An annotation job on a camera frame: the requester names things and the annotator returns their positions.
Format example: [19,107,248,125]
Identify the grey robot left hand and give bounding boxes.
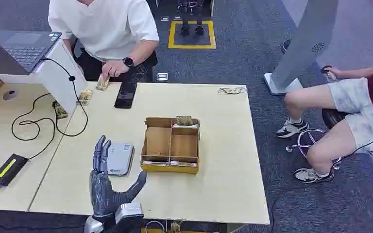
[89,135,148,223]

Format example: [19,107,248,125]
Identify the card stack with gold print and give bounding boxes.
[51,100,69,120]
[76,89,94,106]
[174,116,195,127]
[95,73,111,92]

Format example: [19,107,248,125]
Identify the grey flat card reader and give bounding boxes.
[106,142,136,177]

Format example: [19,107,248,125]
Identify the flat row of cards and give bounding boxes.
[142,160,199,168]

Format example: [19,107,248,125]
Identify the wooden compartment card box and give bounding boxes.
[140,116,201,175]

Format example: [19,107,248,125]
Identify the black power adapter yellow label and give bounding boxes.
[0,153,30,187]

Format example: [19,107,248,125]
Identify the black smartphone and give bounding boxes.
[114,81,138,110]

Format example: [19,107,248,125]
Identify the white laptop stand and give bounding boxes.
[0,39,88,114]

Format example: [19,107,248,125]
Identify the person's hand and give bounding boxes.
[101,60,130,78]

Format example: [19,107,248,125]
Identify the thin-framed eyeglasses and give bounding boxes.
[218,86,248,96]

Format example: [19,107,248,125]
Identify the person at desk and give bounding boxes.
[48,0,160,83]

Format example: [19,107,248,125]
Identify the dark grey laptop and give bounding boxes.
[0,28,63,77]

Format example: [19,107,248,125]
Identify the yellow-bordered floor mat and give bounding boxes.
[168,20,217,50]

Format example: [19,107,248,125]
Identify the black robot legs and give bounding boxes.
[176,0,207,36]

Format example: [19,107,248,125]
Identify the black shoe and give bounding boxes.
[280,39,292,54]

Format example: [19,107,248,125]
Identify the chrome-base black stool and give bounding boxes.
[285,108,351,170]

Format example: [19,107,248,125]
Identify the white slanted pillar stand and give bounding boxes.
[264,0,339,96]

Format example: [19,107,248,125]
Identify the black handheld controller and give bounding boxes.
[320,65,336,82]

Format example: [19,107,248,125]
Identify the seated person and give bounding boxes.
[275,46,373,184]

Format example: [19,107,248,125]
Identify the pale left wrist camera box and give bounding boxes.
[115,201,145,225]

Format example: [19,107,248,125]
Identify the white cable loop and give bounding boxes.
[144,220,167,233]

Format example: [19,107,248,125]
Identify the black power cable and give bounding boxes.
[0,57,89,208]

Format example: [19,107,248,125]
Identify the thin black cable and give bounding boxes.
[333,117,373,168]

